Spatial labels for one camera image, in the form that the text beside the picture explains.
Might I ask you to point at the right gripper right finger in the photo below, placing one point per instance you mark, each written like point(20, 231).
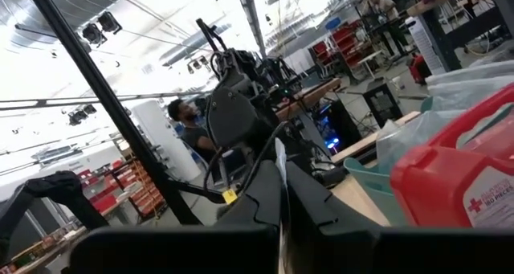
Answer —
point(361, 250)

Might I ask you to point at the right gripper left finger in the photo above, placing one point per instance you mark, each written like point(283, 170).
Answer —
point(180, 250)

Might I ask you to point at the black bent robot arm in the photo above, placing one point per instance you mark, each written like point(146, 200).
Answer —
point(60, 187)

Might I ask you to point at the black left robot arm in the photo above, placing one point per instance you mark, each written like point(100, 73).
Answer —
point(231, 117)

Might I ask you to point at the computer tower with blue lights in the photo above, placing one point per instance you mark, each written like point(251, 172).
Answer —
point(341, 121)

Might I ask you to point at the teal plastic bin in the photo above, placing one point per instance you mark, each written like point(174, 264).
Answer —
point(369, 189)

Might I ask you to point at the red bin shelving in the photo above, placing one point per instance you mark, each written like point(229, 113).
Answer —
point(140, 189)
point(341, 37)

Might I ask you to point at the black robot rig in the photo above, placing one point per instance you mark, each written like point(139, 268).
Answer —
point(249, 69)

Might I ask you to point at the person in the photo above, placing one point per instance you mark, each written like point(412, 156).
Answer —
point(381, 9)
point(194, 139)

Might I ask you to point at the red first aid kit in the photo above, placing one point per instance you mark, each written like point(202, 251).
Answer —
point(433, 185)

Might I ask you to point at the black equipment cabinet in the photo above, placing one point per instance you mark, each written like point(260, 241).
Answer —
point(381, 103)

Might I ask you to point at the white column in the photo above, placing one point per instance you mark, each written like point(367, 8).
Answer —
point(160, 137)

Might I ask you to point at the sliding zipper bag pack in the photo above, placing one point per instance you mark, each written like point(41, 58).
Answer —
point(405, 139)

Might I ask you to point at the black ceiling spotlight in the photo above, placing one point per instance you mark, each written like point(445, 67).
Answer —
point(197, 64)
point(93, 33)
point(78, 115)
point(109, 22)

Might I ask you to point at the cluttered wooden shelf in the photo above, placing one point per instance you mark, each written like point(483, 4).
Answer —
point(36, 252)

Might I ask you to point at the small red cart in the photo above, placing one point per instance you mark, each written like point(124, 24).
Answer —
point(421, 69)

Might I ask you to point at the white printed banner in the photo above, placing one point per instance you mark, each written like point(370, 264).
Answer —
point(425, 45)

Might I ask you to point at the wooden workbench with grey legs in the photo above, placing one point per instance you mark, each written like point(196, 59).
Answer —
point(441, 41)

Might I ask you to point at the empty clear zip bag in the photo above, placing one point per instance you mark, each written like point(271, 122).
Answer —
point(474, 71)
point(470, 95)

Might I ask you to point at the black metal rig frame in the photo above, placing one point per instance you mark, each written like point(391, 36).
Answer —
point(99, 85)

